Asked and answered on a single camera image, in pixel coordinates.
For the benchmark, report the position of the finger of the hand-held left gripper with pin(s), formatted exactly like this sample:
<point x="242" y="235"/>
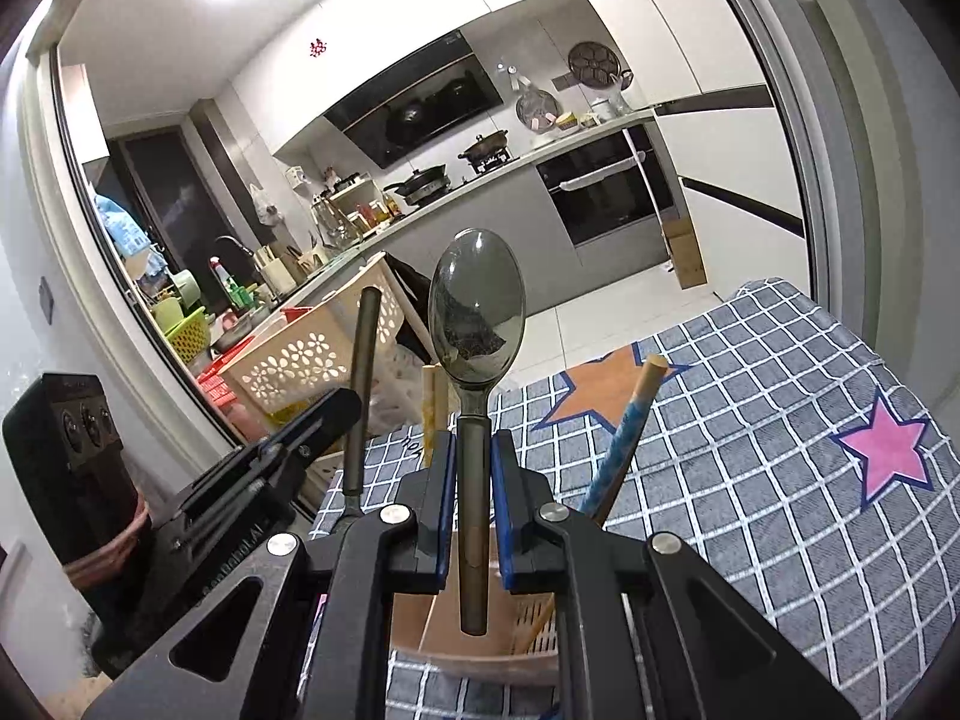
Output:
<point x="322" y="424"/>

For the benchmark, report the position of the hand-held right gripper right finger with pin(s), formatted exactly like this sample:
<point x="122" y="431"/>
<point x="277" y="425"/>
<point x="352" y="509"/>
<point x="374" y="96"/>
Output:
<point x="501" y="510"/>

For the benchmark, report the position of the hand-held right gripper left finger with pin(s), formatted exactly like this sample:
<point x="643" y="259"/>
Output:
<point x="448" y="510"/>

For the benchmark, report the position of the beige plastic utensil holder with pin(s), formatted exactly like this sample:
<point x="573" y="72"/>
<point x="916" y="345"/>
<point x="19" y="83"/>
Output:
<point x="420" y="637"/>

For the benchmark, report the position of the blue patterned wooden chopstick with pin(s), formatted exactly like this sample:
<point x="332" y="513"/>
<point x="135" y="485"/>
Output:
<point x="626" y="427"/>

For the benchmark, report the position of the person's left hand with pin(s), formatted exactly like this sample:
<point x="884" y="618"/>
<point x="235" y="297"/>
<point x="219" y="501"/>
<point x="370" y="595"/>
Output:
<point x="112" y="551"/>

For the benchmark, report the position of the beige flower-cutout storage cart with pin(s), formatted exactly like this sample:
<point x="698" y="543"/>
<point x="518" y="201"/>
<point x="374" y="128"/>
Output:
<point x="300" y="367"/>

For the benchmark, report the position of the red plastic basket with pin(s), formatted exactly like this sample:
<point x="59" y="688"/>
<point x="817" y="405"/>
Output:
<point x="221" y="382"/>

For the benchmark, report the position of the green plastic basket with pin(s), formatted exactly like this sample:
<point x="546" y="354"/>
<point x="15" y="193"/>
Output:
<point x="187" y="334"/>

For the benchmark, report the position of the kitchen faucet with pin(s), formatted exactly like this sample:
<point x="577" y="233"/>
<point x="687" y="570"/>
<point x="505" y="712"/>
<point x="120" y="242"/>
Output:
<point x="232" y="244"/>

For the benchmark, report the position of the white hanging plastic bag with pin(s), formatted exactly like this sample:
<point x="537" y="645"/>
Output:
<point x="264" y="206"/>

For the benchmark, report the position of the checked star-print tablecloth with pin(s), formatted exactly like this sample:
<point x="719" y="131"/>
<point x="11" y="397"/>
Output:
<point x="750" y="510"/>

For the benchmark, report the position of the black wok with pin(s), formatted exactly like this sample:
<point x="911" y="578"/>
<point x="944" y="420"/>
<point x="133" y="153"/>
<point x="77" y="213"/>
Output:
<point x="420" y="186"/>

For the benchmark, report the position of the cardboard box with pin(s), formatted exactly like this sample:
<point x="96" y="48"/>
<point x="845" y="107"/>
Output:
<point x="684" y="255"/>

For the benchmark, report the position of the dark cooking pot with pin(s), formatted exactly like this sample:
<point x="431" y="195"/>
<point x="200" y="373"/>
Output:
<point x="487" y="148"/>

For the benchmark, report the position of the black range hood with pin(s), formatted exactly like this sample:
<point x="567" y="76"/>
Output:
<point x="420" y="105"/>

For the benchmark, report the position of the black built-in oven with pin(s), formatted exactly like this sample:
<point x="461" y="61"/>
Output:
<point x="607" y="184"/>

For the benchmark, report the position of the red cabinet decal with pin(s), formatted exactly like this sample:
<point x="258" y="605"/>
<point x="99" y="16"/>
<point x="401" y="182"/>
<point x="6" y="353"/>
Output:
<point x="319" y="47"/>

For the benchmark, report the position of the round grey plate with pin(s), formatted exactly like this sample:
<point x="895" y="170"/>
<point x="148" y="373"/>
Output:
<point x="537" y="109"/>

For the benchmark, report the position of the white upper cabinets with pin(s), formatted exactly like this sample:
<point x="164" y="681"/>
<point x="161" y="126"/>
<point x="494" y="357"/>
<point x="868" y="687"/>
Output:
<point x="360" y="37"/>

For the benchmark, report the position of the white refrigerator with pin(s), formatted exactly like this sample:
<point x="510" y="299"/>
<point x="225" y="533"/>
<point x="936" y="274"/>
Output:
<point x="742" y="165"/>

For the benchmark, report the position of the round dark flower-pattern tray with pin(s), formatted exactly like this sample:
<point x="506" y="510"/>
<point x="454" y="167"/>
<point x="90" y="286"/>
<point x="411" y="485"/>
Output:
<point x="592" y="64"/>

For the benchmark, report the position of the dark wall switch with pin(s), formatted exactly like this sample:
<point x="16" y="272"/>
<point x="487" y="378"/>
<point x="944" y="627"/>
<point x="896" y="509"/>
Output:
<point x="46" y="300"/>

